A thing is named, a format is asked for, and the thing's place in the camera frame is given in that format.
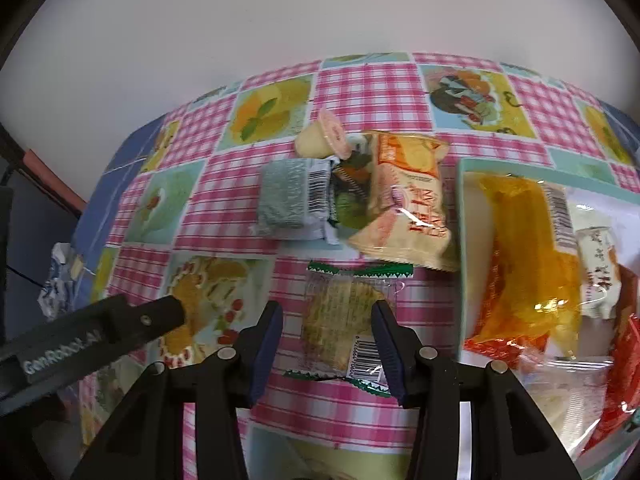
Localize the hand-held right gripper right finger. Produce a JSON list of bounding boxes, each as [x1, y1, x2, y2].
[[371, 300, 583, 480]]

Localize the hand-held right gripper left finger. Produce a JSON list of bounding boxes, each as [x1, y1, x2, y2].
[[70, 300, 284, 480]]

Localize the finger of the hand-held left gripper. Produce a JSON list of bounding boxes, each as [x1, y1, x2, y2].
[[107, 296, 187, 356]]

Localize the clear cracker packet green edges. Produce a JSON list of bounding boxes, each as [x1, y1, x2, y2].
[[282, 260, 415, 398]]

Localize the white tray with teal rim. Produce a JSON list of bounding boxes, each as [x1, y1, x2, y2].
[[456, 157, 640, 480]]

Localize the orange yellow snack packet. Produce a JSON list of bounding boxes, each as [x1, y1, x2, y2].
[[462, 172, 583, 361]]

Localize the clear packet with round bun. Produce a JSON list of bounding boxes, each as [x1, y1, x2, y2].
[[520, 355, 613, 451]]

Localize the white snack packet fruit print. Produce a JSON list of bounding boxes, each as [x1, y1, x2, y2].
[[575, 227, 623, 321]]

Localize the red snack packet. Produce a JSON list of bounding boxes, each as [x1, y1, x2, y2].
[[582, 312, 640, 453]]

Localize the blue white bread packet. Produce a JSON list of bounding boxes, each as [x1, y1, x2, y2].
[[39, 242, 86, 321]]

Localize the dark cabinet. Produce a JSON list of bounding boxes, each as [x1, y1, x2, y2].
[[0, 125, 88, 346]]

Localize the blue checked cloth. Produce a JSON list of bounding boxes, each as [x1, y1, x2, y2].
[[70, 110, 186, 251]]

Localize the grey green snack packet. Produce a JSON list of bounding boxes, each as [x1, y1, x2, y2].
[[250, 157, 341, 245]]

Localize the orange cracker packet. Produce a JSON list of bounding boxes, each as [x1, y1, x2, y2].
[[347, 131, 461, 273]]

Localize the jelly cup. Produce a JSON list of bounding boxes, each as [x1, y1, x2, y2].
[[294, 109, 353, 161]]

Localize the pink checked tablecloth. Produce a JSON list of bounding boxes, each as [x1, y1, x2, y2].
[[75, 52, 640, 480]]

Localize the black cable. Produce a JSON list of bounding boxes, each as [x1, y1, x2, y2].
[[7, 265, 48, 288]]

